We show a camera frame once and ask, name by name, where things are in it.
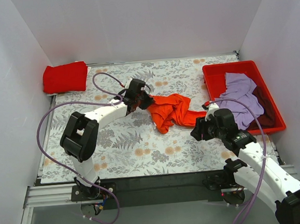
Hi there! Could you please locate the aluminium frame rail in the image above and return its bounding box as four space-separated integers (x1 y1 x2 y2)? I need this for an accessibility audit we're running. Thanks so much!
11 182 79 224

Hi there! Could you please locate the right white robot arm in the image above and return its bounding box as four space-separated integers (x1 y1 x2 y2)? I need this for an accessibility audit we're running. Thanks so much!
191 109 300 224

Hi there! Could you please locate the lavender t shirt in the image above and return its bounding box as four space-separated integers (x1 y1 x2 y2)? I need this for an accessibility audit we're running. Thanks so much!
215 72 264 130

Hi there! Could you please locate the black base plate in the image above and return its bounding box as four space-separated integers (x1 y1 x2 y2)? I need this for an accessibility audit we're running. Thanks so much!
70 167 253 213

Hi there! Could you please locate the red plastic bin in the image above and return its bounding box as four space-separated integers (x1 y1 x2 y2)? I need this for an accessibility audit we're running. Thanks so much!
202 61 287 135

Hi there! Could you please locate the dark maroon t shirt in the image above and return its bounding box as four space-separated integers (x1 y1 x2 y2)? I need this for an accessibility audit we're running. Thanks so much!
249 86 276 129

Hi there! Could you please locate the folded red t shirt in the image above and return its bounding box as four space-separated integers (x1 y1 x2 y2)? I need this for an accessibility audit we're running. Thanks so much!
41 61 90 95

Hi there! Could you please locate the orange t shirt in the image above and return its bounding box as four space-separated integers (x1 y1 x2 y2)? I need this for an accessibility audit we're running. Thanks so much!
147 93 206 135

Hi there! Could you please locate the floral patterned table mat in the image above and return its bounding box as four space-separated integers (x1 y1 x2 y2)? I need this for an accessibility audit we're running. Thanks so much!
39 54 237 184

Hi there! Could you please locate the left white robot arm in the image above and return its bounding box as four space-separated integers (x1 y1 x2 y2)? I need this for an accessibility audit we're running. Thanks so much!
60 79 154 200

